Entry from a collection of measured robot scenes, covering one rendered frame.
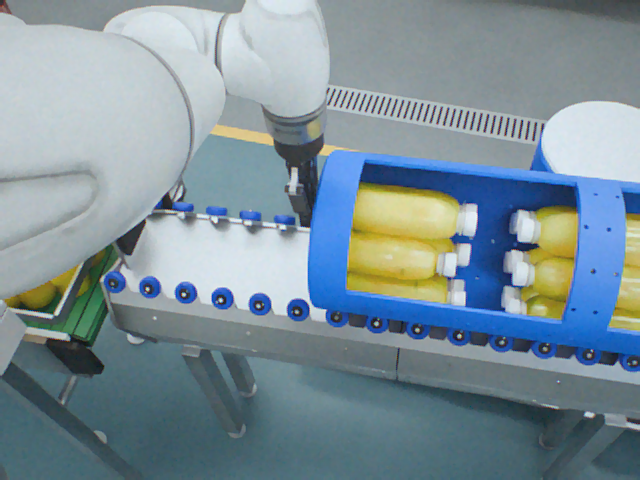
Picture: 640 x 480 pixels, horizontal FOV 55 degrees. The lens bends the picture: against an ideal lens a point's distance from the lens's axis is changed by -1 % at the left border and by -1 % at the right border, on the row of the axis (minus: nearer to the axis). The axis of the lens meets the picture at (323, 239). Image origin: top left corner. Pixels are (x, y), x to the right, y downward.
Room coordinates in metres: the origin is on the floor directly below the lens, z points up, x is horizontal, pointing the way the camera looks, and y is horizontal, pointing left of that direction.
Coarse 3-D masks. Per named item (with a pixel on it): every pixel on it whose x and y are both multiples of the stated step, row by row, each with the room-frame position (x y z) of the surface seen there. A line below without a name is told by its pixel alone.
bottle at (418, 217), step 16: (368, 192) 0.65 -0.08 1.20; (384, 192) 0.65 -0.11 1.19; (368, 208) 0.62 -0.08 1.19; (384, 208) 0.61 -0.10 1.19; (400, 208) 0.61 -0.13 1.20; (416, 208) 0.60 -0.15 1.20; (432, 208) 0.60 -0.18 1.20; (448, 208) 0.60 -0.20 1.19; (352, 224) 0.61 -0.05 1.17; (368, 224) 0.60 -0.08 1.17; (384, 224) 0.59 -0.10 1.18; (400, 224) 0.59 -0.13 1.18; (416, 224) 0.58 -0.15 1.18; (432, 224) 0.58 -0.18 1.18; (448, 224) 0.58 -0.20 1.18; (432, 240) 0.57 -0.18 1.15
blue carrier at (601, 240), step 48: (336, 192) 0.63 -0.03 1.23; (480, 192) 0.71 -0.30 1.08; (528, 192) 0.69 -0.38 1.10; (576, 192) 0.59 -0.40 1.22; (624, 192) 0.64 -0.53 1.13; (336, 240) 0.56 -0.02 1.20; (480, 240) 0.67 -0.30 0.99; (624, 240) 0.48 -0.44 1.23; (336, 288) 0.51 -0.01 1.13; (480, 288) 0.58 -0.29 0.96; (576, 288) 0.44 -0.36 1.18; (528, 336) 0.43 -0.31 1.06; (576, 336) 0.40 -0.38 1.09; (624, 336) 0.39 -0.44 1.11
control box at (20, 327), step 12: (0, 312) 0.56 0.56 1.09; (12, 312) 0.57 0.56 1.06; (0, 324) 0.54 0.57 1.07; (12, 324) 0.56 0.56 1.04; (24, 324) 0.57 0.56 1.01; (0, 336) 0.53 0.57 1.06; (12, 336) 0.54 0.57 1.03; (0, 348) 0.51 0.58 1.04; (12, 348) 0.53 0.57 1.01; (0, 360) 0.50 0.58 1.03; (0, 372) 0.48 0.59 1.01
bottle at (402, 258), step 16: (352, 240) 0.59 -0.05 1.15; (368, 240) 0.59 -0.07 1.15; (384, 240) 0.58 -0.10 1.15; (400, 240) 0.58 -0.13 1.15; (416, 240) 0.58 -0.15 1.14; (352, 256) 0.57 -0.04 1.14; (368, 256) 0.56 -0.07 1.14; (384, 256) 0.56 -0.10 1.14; (400, 256) 0.55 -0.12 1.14; (416, 256) 0.55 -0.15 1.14; (432, 256) 0.55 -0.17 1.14; (368, 272) 0.55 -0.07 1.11; (384, 272) 0.54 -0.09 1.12; (400, 272) 0.53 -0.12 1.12; (416, 272) 0.53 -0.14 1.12; (432, 272) 0.53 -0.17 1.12
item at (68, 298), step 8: (80, 264) 0.72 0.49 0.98; (88, 264) 0.73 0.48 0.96; (80, 272) 0.70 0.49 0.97; (72, 280) 0.68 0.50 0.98; (80, 280) 0.69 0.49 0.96; (72, 288) 0.67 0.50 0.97; (64, 296) 0.65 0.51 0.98; (72, 296) 0.65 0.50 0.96; (64, 304) 0.63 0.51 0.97; (56, 312) 0.61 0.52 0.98; (64, 312) 0.62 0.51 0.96
